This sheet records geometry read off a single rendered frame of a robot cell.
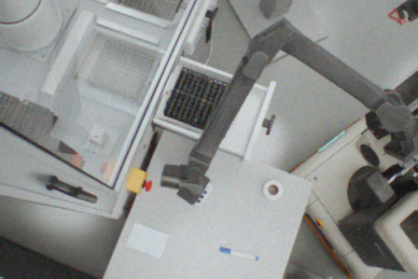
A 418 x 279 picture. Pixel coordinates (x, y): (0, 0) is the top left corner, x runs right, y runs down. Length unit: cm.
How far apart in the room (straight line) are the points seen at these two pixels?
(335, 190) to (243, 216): 72
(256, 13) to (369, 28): 74
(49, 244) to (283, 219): 133
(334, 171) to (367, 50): 93
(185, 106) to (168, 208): 36
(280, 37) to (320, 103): 151
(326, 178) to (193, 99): 90
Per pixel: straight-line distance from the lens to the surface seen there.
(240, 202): 146
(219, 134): 109
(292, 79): 244
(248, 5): 257
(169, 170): 120
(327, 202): 203
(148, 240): 143
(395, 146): 118
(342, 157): 209
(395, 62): 274
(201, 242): 144
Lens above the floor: 220
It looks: 75 degrees down
